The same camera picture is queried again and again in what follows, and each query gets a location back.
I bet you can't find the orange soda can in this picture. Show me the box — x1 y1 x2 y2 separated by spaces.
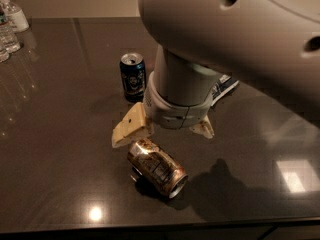
127 139 188 199

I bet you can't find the white pump sanitizer bottle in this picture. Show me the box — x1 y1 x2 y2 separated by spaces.
0 0 29 33

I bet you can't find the blue chip bag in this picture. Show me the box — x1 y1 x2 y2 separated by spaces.
211 75 239 106

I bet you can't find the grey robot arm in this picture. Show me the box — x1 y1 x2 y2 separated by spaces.
112 0 320 148

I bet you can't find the clear water bottle at edge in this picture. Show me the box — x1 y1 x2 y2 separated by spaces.
0 40 9 62

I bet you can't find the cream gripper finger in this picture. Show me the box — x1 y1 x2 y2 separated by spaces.
111 102 154 148
189 116 214 139

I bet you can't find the clear plastic water bottle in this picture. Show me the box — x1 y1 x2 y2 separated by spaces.
0 8 21 53

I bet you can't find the dark blue soda can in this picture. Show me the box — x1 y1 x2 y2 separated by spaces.
119 53 146 103

